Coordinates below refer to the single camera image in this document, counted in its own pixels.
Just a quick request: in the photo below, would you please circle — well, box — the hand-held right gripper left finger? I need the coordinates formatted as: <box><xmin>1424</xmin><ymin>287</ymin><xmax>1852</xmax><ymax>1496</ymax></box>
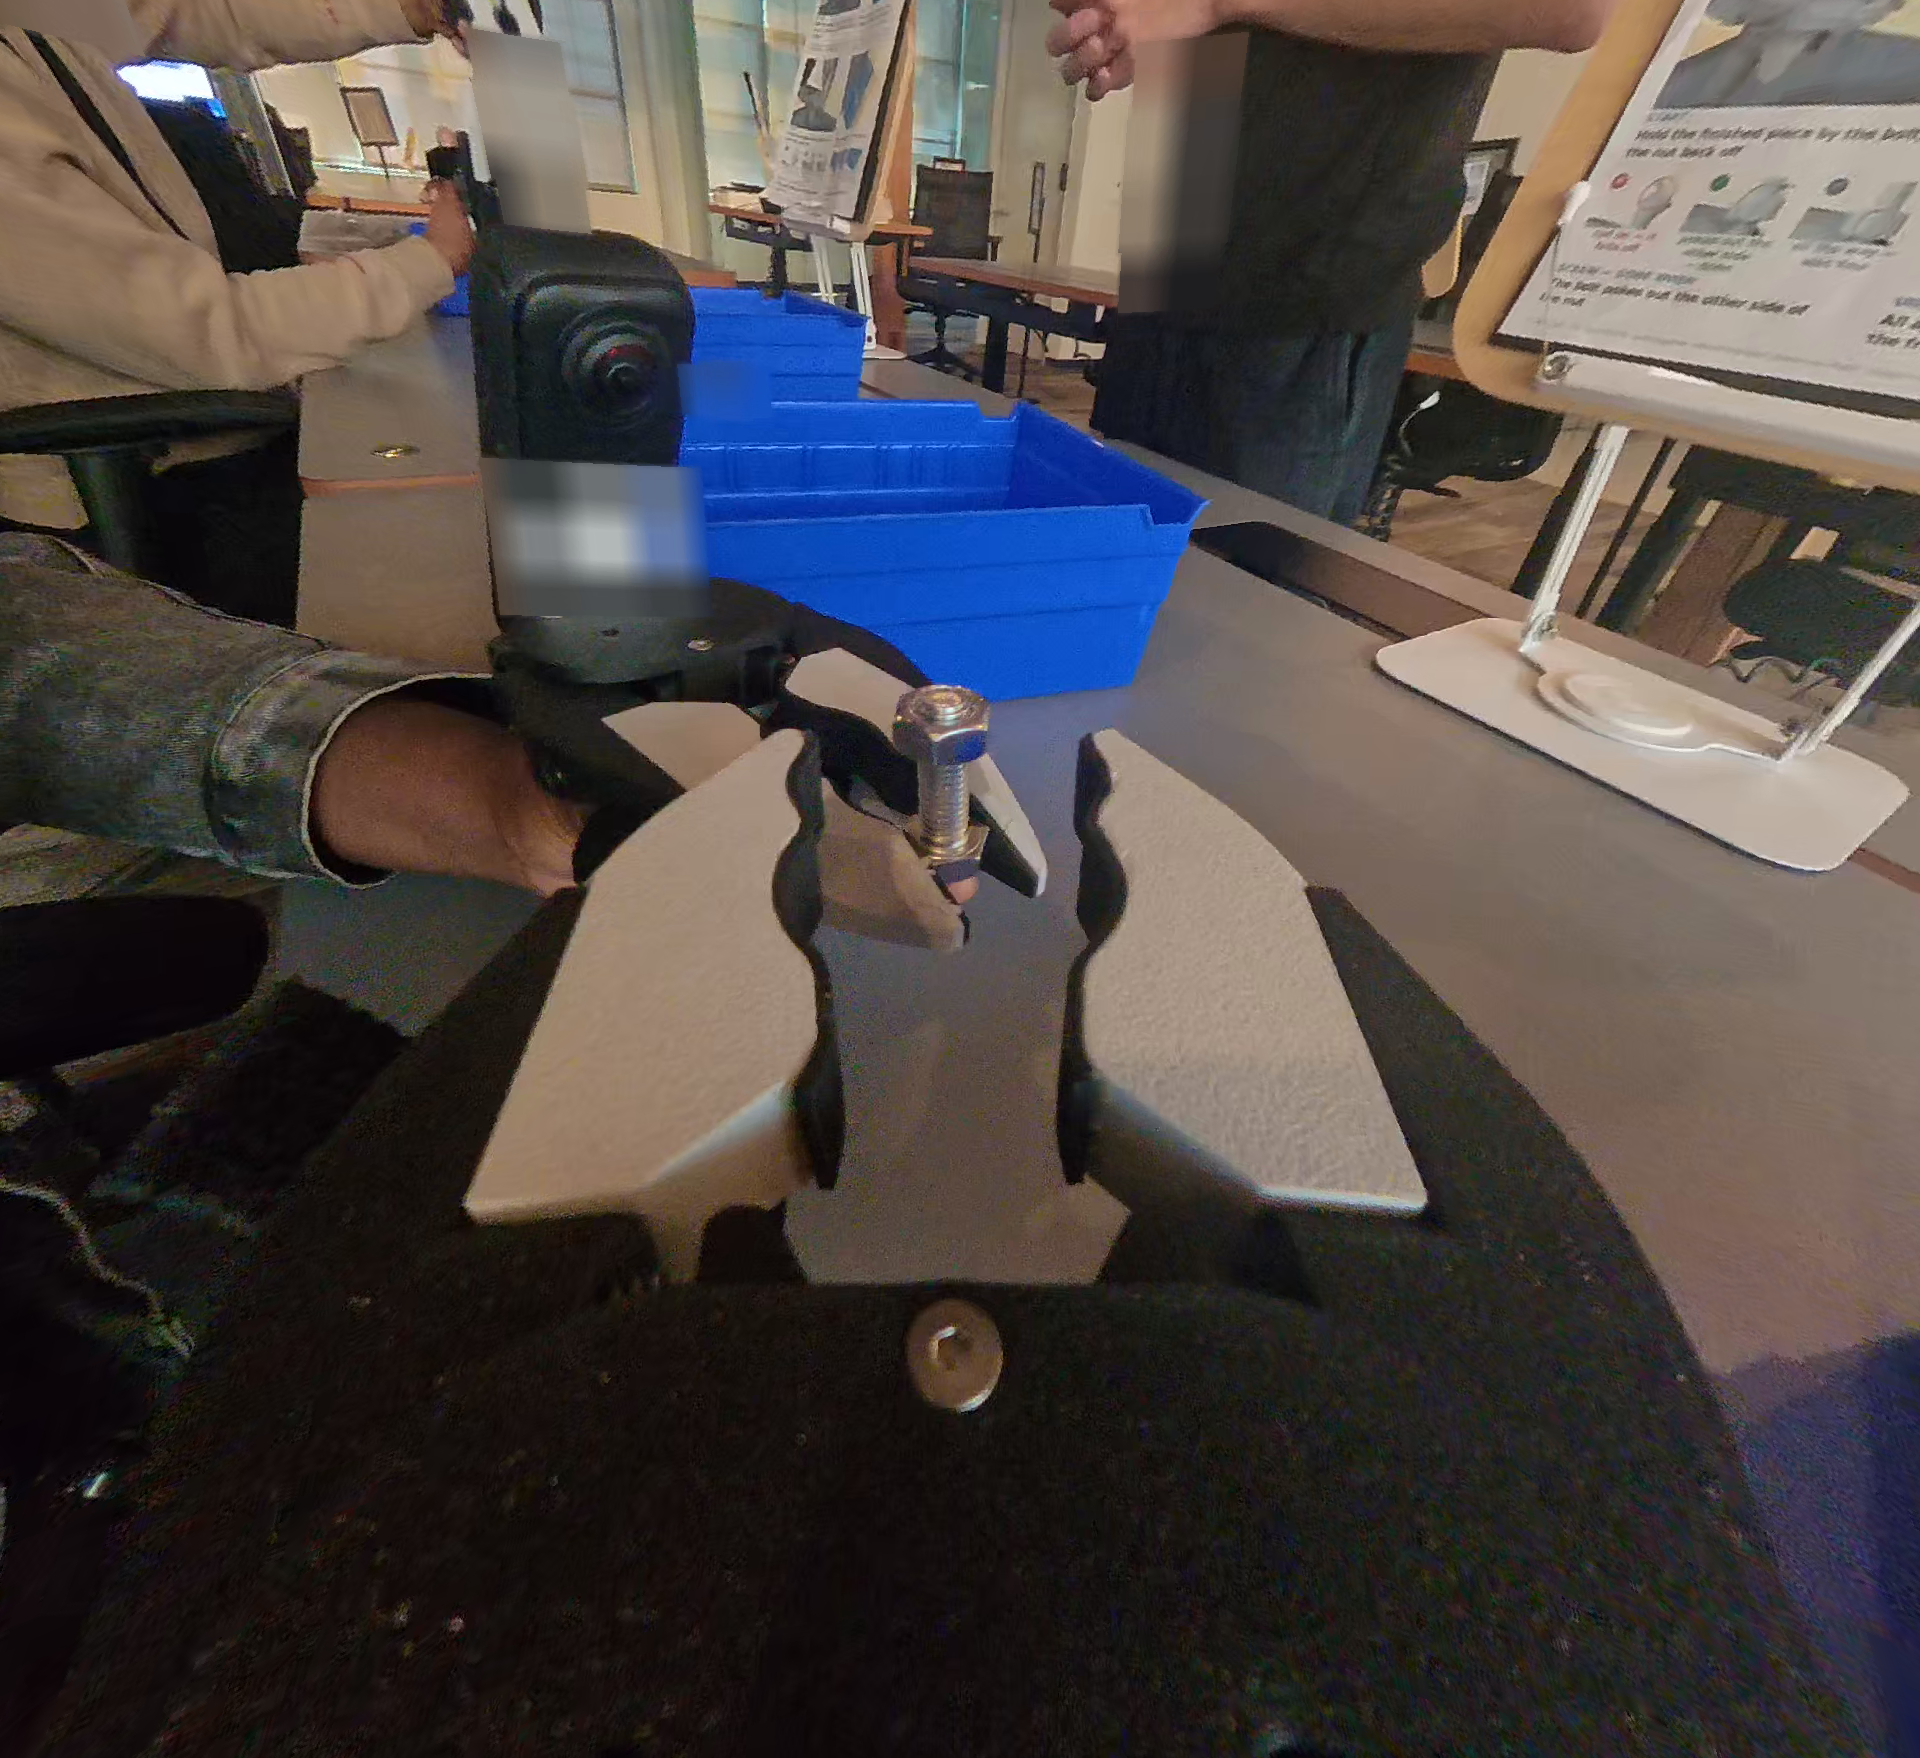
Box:
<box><xmin>461</xmin><ymin>727</ymin><xmax>849</xmax><ymax>1281</ymax></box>

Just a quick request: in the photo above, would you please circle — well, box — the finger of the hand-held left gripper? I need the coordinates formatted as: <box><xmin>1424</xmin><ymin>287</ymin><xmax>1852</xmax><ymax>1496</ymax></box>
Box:
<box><xmin>598</xmin><ymin>702</ymin><xmax>975</xmax><ymax>953</ymax></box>
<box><xmin>781</xmin><ymin>648</ymin><xmax>1050</xmax><ymax>898</ymax></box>

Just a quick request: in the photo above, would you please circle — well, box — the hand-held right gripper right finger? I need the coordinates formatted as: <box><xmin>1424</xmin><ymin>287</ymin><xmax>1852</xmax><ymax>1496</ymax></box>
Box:
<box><xmin>1054</xmin><ymin>727</ymin><xmax>1432</xmax><ymax>1217</ymax></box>

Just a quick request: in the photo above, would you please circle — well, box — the steel hex nut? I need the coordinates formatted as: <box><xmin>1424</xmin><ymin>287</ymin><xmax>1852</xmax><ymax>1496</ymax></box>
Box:
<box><xmin>891</xmin><ymin>683</ymin><xmax>995</xmax><ymax>764</ymax></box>

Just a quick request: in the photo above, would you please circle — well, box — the steel hex bolt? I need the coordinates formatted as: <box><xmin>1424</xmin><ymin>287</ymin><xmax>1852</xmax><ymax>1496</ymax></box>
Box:
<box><xmin>908</xmin><ymin>685</ymin><xmax>995</xmax><ymax>900</ymax></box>

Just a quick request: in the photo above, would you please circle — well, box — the person's left hand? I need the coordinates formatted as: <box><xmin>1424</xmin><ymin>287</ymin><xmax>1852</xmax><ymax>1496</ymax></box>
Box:
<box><xmin>447</xmin><ymin>735</ymin><xmax>591</xmax><ymax>897</ymax></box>

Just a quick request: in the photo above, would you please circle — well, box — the wooden office desk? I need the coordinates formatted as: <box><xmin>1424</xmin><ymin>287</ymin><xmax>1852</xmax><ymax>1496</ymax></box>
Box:
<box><xmin>900</xmin><ymin>254</ymin><xmax>1127</xmax><ymax>394</ymax></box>

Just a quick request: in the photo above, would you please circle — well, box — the person's dark jacket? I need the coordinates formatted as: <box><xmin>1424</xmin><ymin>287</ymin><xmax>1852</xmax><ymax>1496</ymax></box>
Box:
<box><xmin>0</xmin><ymin>886</ymin><xmax>392</xmax><ymax>1758</ymax></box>

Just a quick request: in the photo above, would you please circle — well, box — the instruction board on white stand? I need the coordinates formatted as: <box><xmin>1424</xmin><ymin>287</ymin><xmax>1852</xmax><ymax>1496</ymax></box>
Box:
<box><xmin>1378</xmin><ymin>0</ymin><xmax>1920</xmax><ymax>874</ymax></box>
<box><xmin>756</xmin><ymin>0</ymin><xmax>949</xmax><ymax>356</ymax></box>

